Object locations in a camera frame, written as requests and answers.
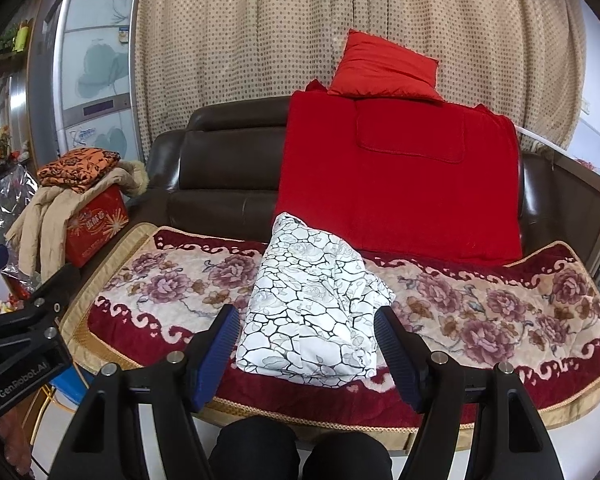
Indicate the beige padded coat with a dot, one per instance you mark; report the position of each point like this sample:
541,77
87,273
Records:
45,225

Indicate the white rod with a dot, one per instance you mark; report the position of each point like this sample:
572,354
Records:
550,140

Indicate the red blanket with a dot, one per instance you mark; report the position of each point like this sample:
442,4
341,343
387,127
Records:
405,200

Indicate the orange black patterned cloth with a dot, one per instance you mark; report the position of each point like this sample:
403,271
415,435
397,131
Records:
75,167

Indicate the white crackle-print coat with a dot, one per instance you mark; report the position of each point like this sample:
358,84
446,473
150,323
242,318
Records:
300,320

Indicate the green potted plant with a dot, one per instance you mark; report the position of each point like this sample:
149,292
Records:
12,37

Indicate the person's right leg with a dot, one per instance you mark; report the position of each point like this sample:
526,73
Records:
347,460

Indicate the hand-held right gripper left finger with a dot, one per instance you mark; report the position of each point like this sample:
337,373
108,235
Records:
215,355

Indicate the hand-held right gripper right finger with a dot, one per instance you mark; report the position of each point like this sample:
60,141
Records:
397,355

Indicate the silver plastic wrap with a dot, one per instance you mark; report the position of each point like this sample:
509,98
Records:
5,195

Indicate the brown leather sofa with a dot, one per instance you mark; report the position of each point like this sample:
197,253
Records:
220,185

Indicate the floral red sofa mat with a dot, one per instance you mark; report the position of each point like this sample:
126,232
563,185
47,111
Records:
480,310

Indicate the person's knees in black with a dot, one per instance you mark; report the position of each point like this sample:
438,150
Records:
255,455

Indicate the beige dotted curtain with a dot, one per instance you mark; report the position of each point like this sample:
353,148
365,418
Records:
255,35

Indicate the silver floral refrigerator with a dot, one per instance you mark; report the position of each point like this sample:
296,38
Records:
97,75

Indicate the red cardboard box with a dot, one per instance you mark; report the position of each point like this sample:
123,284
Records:
97,225

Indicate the red pillow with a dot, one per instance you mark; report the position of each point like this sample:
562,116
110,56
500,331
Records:
380,70

